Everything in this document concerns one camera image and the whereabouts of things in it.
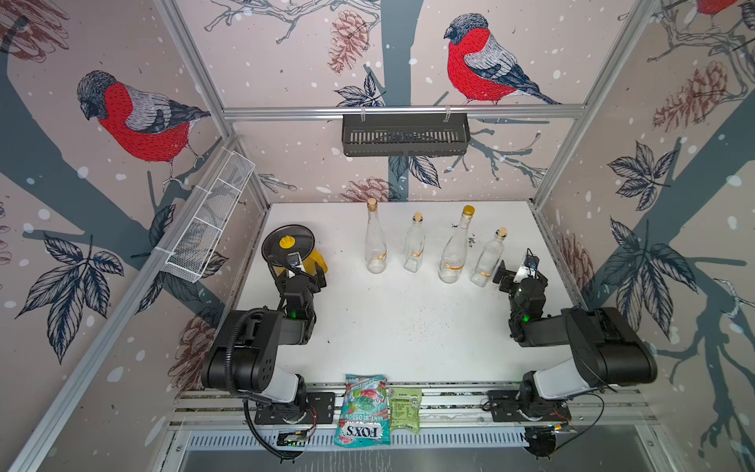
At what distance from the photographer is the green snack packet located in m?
0.71

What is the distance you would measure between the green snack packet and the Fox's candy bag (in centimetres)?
2

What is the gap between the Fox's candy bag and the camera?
697 millimetres
